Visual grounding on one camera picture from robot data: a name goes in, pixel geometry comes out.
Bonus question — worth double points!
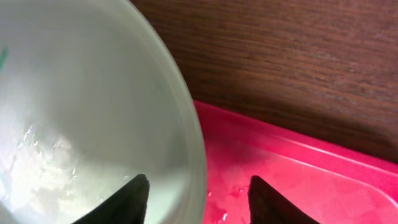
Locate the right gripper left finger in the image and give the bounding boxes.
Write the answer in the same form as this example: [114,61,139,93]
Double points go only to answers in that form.
[73,174,150,224]

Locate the red plastic tray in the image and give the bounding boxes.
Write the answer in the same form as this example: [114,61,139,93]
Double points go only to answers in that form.
[195,101,397,223]

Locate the mint green plate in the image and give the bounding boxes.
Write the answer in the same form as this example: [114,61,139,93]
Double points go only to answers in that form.
[1,0,207,223]

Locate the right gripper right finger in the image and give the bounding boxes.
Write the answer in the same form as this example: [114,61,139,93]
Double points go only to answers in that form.
[248,175,319,224]

